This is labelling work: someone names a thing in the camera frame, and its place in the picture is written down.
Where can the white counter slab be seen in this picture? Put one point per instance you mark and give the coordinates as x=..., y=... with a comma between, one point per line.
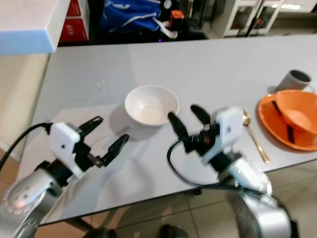
x=25, y=25

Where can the orange and black device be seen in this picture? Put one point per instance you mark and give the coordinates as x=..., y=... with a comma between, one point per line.
x=176, y=21

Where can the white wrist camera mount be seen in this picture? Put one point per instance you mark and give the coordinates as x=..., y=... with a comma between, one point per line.
x=227, y=131
x=67, y=144

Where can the white cabinet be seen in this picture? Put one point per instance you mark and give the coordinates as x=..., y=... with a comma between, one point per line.
x=252, y=17

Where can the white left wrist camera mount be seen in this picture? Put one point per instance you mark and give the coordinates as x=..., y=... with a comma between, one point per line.
x=67, y=144

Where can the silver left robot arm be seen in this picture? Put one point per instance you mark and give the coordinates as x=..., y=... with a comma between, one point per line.
x=27, y=196

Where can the orange plate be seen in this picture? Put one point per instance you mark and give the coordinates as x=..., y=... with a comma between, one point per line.
x=275, y=128

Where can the clear plastic scrap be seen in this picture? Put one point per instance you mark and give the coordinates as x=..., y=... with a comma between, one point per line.
x=100, y=89

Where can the grey cup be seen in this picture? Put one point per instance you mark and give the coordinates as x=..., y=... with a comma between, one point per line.
x=294, y=80

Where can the gold spoon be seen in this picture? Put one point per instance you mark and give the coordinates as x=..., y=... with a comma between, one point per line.
x=256, y=140

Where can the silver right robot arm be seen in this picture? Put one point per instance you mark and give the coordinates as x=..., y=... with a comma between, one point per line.
x=257, y=193

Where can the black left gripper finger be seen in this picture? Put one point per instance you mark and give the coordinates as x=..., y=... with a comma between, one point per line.
x=92, y=123
x=118, y=147

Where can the black utensil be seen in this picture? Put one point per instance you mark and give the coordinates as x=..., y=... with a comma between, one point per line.
x=280, y=113

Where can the red box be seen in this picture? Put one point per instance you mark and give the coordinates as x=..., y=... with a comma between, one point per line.
x=75, y=22

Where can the white ceramic bowl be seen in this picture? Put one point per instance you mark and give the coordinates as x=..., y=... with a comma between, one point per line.
x=151, y=105

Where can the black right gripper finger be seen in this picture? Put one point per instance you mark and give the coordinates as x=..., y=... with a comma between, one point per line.
x=201, y=115
x=178, y=129

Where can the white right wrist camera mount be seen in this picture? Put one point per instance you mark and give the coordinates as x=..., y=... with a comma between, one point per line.
x=227, y=131

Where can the black robot foot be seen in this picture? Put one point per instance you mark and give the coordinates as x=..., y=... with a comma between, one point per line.
x=173, y=232

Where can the orange bowl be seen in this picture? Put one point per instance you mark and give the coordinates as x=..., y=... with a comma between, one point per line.
x=299, y=110

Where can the blue bag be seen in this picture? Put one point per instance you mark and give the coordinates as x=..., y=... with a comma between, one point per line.
x=129, y=15

